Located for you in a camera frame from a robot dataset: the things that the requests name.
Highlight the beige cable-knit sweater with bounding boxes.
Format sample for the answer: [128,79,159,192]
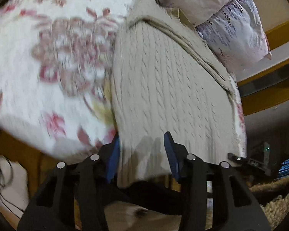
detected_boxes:
[111,0,240,187]

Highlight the beige shaggy rug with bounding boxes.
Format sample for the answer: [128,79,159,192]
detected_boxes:
[249,175,289,230]

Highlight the dark shelf with electronics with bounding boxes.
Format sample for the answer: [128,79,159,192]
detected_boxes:
[228,141,289,183]

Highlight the floral bed quilt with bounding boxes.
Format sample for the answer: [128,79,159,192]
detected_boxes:
[0,0,247,161]

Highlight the purple floral right pillow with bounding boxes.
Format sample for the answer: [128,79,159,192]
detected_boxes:
[195,0,271,74]

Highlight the black cables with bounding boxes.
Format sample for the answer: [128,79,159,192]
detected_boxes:
[0,153,27,214]

